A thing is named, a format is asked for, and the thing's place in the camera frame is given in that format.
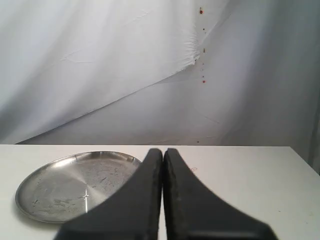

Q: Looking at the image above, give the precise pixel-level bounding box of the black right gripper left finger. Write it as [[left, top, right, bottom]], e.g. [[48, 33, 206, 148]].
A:
[[55, 148, 163, 240]]

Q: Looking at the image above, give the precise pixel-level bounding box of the white backdrop sheet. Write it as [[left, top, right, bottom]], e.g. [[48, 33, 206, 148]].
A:
[[0, 0, 320, 171]]

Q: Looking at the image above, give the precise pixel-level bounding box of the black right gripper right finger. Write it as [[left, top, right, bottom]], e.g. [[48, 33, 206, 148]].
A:
[[163, 148, 277, 240]]

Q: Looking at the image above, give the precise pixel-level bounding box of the round steel plate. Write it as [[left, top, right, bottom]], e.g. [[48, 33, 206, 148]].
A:
[[15, 151, 141, 224]]

